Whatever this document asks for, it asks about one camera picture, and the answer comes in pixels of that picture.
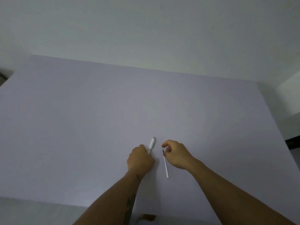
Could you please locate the person's right hand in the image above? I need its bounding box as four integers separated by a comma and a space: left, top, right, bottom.
161, 140, 197, 171

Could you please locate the person's left hand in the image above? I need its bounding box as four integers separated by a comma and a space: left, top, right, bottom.
127, 144, 155, 173

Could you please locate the white pen barrel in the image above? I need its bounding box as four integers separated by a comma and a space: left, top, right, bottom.
147, 137, 157, 154

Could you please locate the thin white pen refill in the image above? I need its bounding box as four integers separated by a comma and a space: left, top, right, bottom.
162, 149, 169, 178

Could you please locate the person's right forearm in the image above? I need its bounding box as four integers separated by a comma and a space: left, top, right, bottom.
187, 159, 296, 225

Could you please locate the person's left forearm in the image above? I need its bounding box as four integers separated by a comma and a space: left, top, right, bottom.
73, 168, 144, 225

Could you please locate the black furniture edge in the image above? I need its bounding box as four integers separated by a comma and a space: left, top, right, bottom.
285, 136, 300, 151

